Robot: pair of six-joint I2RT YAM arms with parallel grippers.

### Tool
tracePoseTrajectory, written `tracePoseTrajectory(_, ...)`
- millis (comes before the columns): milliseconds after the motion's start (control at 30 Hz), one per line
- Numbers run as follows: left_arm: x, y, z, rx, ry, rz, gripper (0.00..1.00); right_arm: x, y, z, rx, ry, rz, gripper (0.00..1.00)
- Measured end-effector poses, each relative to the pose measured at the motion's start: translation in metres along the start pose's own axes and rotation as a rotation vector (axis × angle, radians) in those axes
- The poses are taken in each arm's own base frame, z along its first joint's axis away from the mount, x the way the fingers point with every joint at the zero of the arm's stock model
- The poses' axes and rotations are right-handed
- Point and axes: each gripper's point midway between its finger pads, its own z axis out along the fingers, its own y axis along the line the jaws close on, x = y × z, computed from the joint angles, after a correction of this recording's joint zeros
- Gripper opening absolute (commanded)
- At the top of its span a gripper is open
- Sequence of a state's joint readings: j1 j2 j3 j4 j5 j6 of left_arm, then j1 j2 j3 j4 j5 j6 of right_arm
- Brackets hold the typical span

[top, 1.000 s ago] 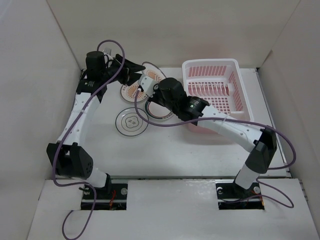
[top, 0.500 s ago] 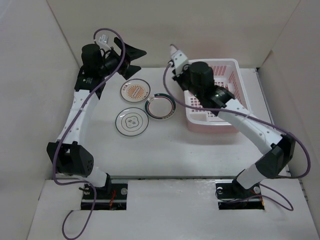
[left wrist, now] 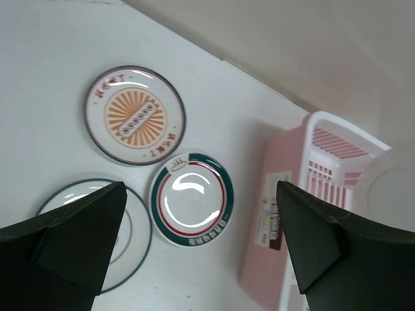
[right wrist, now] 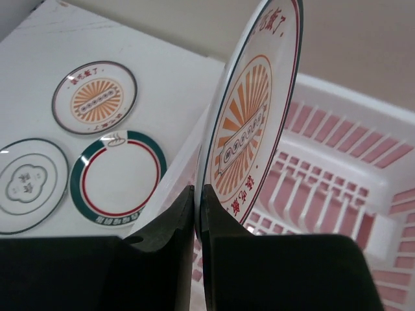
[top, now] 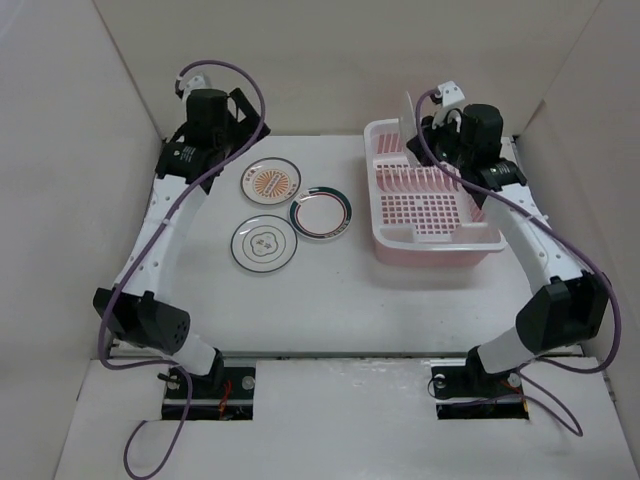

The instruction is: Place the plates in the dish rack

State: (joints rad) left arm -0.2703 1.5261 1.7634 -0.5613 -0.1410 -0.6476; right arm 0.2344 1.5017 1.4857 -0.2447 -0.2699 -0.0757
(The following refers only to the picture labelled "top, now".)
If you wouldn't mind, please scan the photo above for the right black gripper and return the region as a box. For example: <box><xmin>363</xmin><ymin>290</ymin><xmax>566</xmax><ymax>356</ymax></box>
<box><xmin>405</xmin><ymin>110</ymin><xmax>472</xmax><ymax>171</ymax></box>

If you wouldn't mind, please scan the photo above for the orange sunburst plate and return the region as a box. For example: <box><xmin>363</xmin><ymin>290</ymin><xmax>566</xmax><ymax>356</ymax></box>
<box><xmin>398</xmin><ymin>91</ymin><xmax>417</xmax><ymax>148</ymax></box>
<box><xmin>240</xmin><ymin>157</ymin><xmax>302</xmax><ymax>206</ymax></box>

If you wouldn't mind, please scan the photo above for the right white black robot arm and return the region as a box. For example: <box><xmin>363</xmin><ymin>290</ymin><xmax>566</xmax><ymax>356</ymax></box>
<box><xmin>400</xmin><ymin>104</ymin><xmax>613</xmax><ymax>395</ymax></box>

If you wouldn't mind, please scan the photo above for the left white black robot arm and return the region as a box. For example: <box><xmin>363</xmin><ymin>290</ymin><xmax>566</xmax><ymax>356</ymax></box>
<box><xmin>93</xmin><ymin>88</ymin><xmax>270</xmax><ymax>397</ymax></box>

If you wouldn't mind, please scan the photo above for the pink white dish rack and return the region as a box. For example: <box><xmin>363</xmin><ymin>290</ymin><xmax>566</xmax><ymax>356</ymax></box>
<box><xmin>363</xmin><ymin>119</ymin><xmax>506</xmax><ymax>268</ymax></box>

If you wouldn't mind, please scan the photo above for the green quatrefoil plate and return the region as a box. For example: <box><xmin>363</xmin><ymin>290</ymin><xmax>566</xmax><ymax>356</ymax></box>
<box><xmin>230</xmin><ymin>215</ymin><xmax>298</xmax><ymax>274</ymax></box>

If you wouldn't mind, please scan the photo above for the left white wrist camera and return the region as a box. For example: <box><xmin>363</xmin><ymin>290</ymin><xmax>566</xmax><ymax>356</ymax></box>
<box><xmin>176</xmin><ymin>72</ymin><xmax>211</xmax><ymax>101</ymax></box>

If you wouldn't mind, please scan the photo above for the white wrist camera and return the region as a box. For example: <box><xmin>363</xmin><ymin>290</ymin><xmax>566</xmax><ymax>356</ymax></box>
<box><xmin>430</xmin><ymin>81</ymin><xmax>466</xmax><ymax>128</ymax></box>
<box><xmin>176</xmin><ymin>72</ymin><xmax>211</xmax><ymax>101</ymax></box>

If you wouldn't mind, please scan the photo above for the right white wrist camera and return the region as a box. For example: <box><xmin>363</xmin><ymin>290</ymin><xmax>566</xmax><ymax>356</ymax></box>
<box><xmin>430</xmin><ymin>81</ymin><xmax>466</xmax><ymax>128</ymax></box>

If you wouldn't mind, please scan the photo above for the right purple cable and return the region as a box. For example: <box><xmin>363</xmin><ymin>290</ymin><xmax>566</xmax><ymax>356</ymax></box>
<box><xmin>414</xmin><ymin>89</ymin><xmax>624</xmax><ymax>437</ymax></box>

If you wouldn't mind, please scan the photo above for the purple cable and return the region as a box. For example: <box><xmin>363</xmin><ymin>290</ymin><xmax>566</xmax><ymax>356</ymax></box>
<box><xmin>97</xmin><ymin>59</ymin><xmax>267</xmax><ymax>479</ymax></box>
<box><xmin>414</xmin><ymin>89</ymin><xmax>624</xmax><ymax>437</ymax></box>

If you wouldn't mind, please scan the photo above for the green red ring plate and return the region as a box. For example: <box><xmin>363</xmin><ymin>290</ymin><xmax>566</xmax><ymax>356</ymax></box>
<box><xmin>288</xmin><ymin>186</ymin><xmax>353</xmax><ymax>241</ymax></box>

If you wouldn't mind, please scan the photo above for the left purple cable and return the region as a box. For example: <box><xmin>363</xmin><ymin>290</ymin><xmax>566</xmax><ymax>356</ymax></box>
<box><xmin>97</xmin><ymin>59</ymin><xmax>267</xmax><ymax>479</ymax></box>

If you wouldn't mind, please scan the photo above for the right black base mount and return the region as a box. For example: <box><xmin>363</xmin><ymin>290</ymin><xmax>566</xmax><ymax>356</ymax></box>
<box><xmin>428</xmin><ymin>361</ymin><xmax>529</xmax><ymax>421</ymax></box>

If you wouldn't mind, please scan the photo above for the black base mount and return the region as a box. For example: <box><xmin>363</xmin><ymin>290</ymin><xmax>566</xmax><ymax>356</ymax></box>
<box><xmin>158</xmin><ymin>358</ymin><xmax>257</xmax><ymax>421</ymax></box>
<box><xmin>428</xmin><ymin>361</ymin><xmax>529</xmax><ymax>421</ymax></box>

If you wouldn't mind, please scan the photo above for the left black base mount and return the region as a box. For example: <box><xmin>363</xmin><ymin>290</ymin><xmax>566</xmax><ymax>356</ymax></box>
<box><xmin>158</xmin><ymin>358</ymin><xmax>257</xmax><ymax>421</ymax></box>

